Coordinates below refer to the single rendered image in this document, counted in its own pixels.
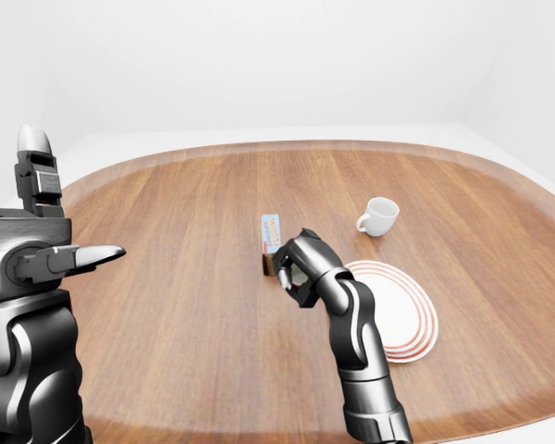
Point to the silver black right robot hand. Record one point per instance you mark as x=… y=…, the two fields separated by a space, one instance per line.
x=312 y=259

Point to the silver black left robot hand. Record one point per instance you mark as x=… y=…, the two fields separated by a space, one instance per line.
x=23 y=259

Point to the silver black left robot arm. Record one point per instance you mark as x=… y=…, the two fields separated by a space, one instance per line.
x=37 y=370

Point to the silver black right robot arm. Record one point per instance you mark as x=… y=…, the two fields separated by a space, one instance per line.
x=358 y=342

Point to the white mug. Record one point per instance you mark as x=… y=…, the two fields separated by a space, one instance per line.
x=380 y=217

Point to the white plate with red rings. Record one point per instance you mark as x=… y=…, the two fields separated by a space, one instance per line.
x=400 y=310

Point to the chocolate pudding box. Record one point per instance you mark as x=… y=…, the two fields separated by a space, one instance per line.
x=271 y=233

